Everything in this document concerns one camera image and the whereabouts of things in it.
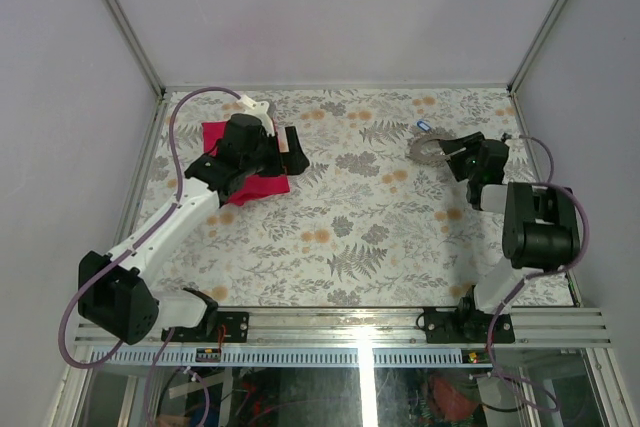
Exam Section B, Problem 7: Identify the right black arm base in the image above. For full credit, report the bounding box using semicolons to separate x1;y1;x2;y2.
415;286;515;344

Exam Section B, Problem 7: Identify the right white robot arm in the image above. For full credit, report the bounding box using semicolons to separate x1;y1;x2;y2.
438;132;588;342

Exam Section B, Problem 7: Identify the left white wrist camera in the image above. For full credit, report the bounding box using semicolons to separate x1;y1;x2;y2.
237;94;276;137

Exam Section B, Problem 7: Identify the grey slotted cable duct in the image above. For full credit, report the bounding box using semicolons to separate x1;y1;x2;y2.
110;345;490;368

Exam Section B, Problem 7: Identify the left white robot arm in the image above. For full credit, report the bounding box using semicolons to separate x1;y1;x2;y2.
78;114;310;345

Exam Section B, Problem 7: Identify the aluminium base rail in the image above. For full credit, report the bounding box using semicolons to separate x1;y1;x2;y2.
238;307;612;349

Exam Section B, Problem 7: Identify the large metal keyring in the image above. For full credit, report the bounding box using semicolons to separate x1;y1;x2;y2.
407;136;454;165

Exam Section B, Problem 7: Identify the magenta cloth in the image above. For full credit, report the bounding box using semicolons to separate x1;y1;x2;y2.
201;121;290;206

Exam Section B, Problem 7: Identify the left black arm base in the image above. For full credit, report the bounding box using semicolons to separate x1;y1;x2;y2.
155;288;250;344

